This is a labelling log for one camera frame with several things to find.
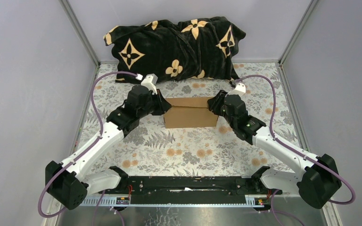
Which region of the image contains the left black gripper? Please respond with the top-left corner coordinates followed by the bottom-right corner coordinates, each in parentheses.
top-left (137, 89), bottom-right (173, 120)

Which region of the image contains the brown cardboard box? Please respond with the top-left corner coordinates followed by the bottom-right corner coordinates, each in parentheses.
top-left (164, 97), bottom-right (218, 129)

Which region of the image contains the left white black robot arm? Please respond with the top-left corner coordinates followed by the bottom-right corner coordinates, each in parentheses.
top-left (44, 85), bottom-right (172, 210)

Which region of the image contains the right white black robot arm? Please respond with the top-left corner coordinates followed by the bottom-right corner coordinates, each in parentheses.
top-left (207, 90), bottom-right (342, 209)

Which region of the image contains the floral patterned table mat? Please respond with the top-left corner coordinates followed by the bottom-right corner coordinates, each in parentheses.
top-left (73, 63), bottom-right (299, 176)

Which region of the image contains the black blanket with tan flowers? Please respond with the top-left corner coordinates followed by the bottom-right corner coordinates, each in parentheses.
top-left (103, 16), bottom-right (246, 84)

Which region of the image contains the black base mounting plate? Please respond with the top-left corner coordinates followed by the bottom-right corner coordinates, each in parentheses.
top-left (106, 176), bottom-right (282, 205)

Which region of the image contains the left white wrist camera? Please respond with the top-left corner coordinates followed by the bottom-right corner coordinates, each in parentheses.
top-left (140, 74), bottom-right (158, 95)

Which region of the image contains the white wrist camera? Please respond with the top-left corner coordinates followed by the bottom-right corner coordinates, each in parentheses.
top-left (140, 74), bottom-right (158, 95)
top-left (227, 83), bottom-right (246, 97)

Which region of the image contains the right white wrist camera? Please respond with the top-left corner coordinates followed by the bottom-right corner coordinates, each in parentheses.
top-left (227, 83), bottom-right (246, 97)

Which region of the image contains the aluminium frame rail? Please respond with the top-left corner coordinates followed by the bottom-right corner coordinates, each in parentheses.
top-left (53, 174), bottom-right (333, 208)

